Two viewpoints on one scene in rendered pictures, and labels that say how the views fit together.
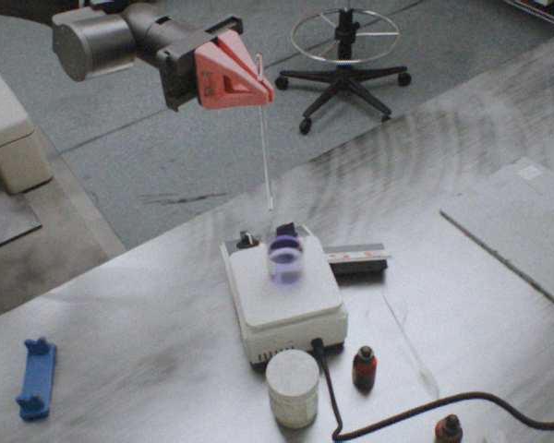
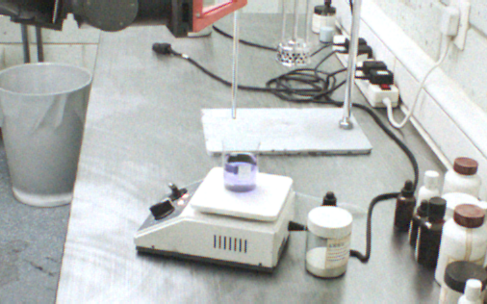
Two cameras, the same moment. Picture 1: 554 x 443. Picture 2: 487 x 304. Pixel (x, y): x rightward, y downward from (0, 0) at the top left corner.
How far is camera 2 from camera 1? 89 cm
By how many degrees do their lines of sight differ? 57
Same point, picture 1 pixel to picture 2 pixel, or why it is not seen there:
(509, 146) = (181, 112)
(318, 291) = (270, 182)
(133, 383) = not seen: outside the picture
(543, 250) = (290, 137)
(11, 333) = not seen: outside the picture
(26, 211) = not seen: outside the picture
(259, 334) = (276, 226)
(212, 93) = (198, 15)
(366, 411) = (353, 241)
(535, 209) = (253, 125)
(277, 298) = (261, 197)
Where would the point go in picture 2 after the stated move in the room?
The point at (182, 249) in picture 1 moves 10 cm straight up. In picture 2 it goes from (97, 270) to (93, 204)
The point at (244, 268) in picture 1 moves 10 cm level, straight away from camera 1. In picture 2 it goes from (213, 201) to (144, 188)
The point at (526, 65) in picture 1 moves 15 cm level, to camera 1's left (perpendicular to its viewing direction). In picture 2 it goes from (109, 74) to (67, 95)
